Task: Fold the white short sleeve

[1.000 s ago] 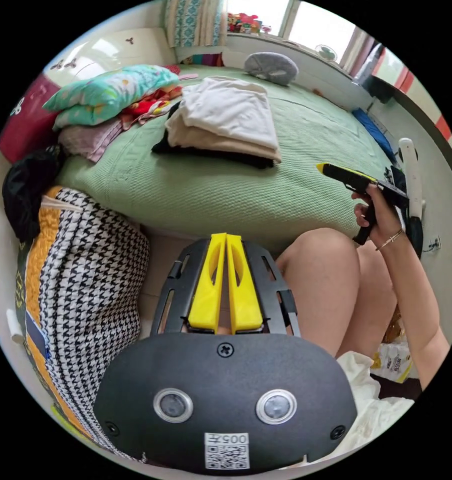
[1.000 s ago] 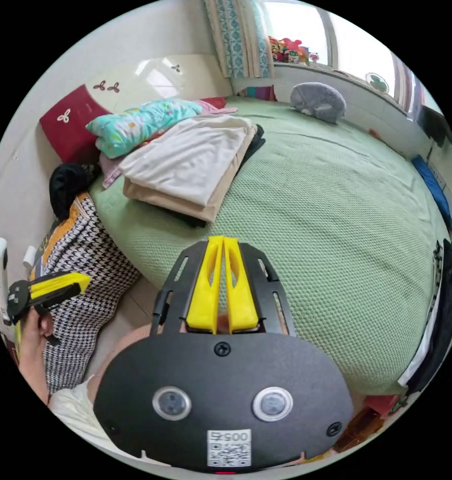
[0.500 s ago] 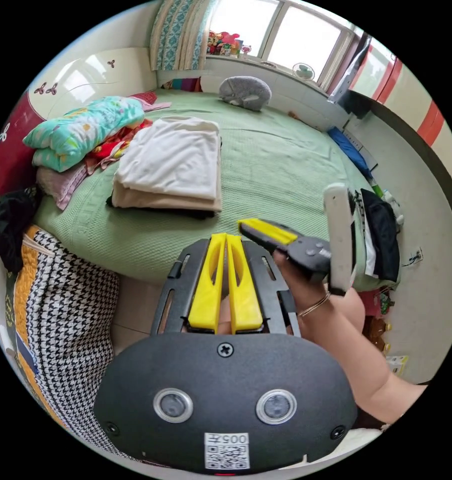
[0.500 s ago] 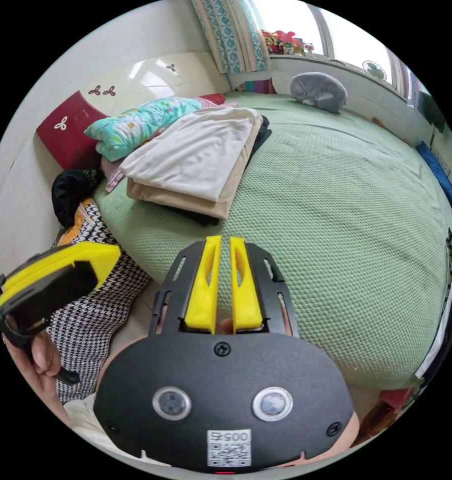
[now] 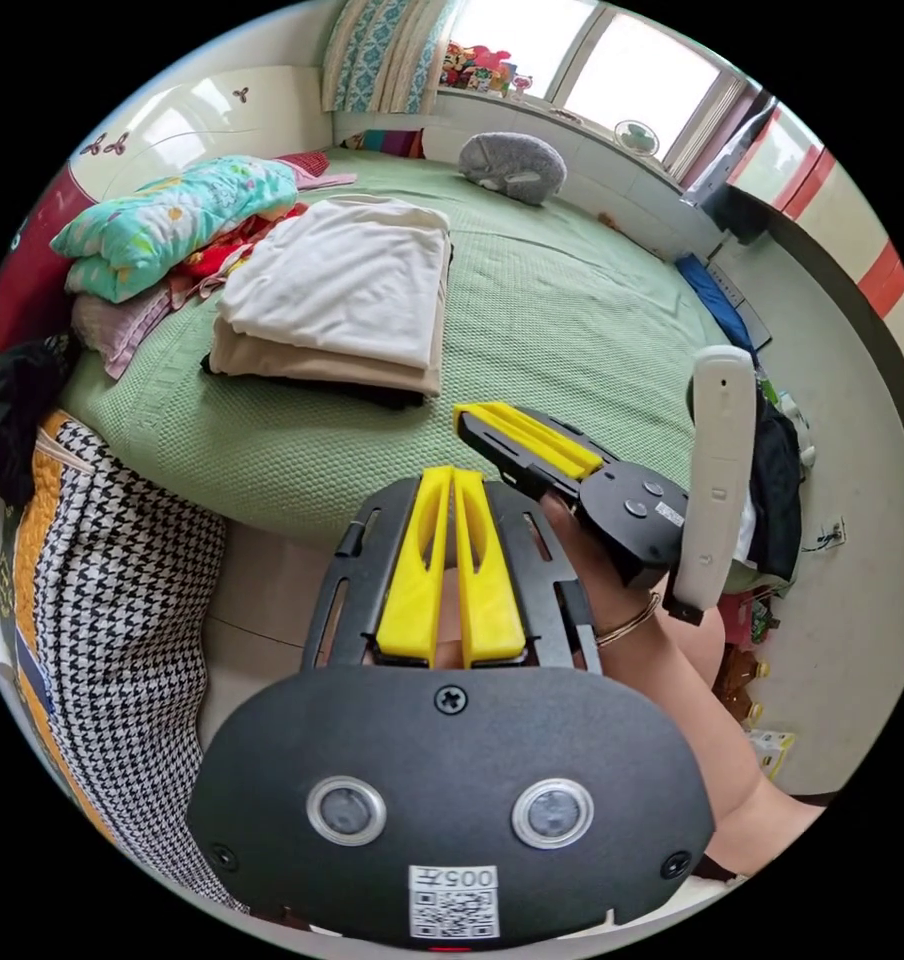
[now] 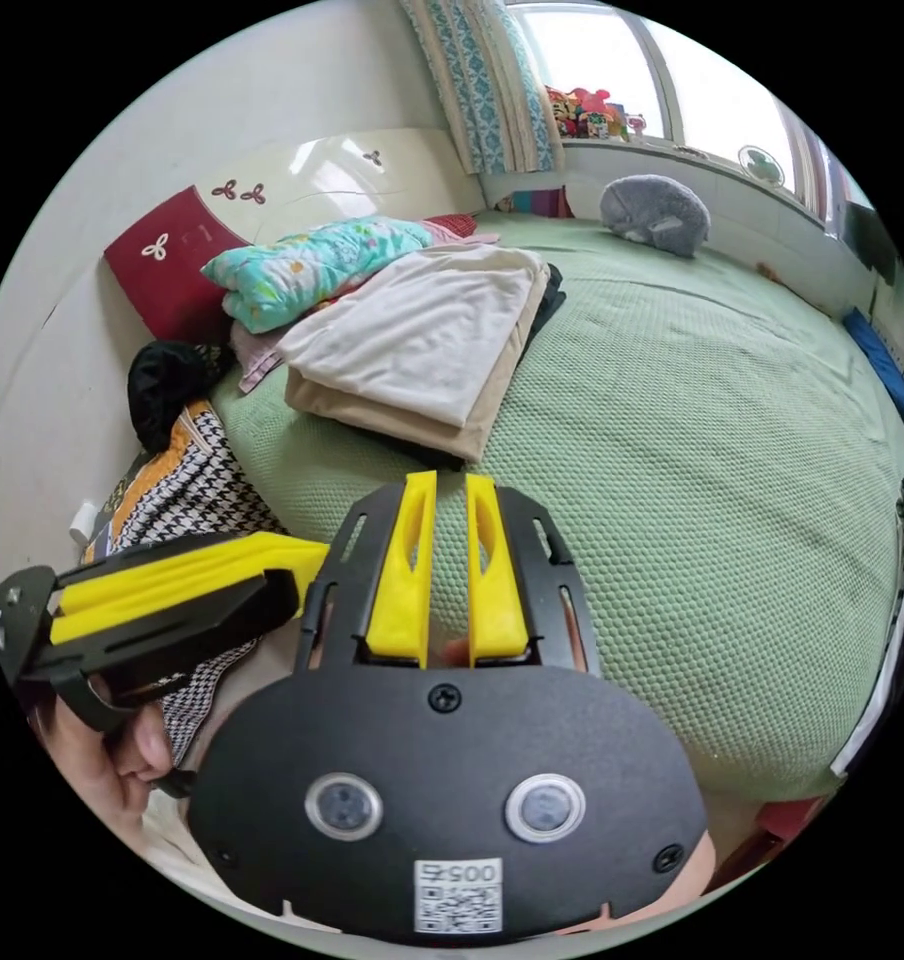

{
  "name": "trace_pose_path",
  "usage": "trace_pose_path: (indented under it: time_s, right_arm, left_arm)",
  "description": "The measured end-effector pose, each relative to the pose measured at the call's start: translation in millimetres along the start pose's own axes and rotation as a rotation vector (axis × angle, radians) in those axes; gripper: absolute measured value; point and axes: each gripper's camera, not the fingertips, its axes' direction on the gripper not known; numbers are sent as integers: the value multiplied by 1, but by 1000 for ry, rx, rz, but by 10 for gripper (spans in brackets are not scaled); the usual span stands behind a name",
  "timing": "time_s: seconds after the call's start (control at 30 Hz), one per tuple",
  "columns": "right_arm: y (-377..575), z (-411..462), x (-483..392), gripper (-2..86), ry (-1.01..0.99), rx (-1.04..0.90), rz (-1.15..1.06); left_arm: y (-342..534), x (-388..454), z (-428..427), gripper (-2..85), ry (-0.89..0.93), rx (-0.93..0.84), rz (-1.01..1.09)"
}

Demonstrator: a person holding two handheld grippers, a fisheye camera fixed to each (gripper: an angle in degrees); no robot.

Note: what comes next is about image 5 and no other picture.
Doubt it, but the window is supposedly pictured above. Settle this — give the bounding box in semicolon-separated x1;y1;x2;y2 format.
438;0;755;175

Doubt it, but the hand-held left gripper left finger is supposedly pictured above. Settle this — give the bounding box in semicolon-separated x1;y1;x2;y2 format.
375;465;454;667

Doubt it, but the pile of clothes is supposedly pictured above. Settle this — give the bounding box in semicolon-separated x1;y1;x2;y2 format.
200;194;455;412

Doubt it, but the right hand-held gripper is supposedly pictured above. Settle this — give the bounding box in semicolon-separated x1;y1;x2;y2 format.
453;401;691;589

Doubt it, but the small green fan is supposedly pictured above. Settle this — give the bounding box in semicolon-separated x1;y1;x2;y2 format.
613;118;663;160

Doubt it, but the teal floral pillow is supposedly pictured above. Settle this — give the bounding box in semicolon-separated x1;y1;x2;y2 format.
49;155;300;305

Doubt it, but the person's body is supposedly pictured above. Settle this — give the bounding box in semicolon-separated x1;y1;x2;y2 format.
665;599;830;880

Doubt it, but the person's right hand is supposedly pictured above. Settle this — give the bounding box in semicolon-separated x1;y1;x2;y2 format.
540;496;660;648

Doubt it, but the blue mat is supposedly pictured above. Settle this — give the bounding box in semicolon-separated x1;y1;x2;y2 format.
675;252;762;363

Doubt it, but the black bag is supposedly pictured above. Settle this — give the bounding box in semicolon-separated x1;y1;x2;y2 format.
0;332;84;508

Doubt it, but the patterned curtain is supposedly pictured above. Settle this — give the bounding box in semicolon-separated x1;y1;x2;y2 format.
319;0;462;116

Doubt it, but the colourful striped cushion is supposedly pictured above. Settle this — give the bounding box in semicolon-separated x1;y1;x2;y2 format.
342;128;428;160

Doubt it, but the black cloth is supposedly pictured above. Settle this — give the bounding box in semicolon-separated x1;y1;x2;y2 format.
746;388;806;583

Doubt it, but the red patterned cloth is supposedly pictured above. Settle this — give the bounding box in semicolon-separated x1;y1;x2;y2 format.
168;200;309;303

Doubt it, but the bed with green quilt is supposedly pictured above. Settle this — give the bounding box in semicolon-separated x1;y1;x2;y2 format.
54;146;762;654

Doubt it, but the pink pillow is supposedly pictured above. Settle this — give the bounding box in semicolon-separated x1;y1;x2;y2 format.
69;287;177;381

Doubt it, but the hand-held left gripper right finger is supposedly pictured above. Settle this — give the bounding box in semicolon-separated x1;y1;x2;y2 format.
452;470;528;670

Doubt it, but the houndstooth cushion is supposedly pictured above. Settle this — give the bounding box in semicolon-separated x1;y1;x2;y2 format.
0;408;252;915

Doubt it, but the grey plush cushion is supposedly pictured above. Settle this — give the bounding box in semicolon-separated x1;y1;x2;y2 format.
457;131;569;207

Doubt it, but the white and red headboard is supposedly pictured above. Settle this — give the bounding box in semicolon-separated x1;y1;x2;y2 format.
0;63;335;354

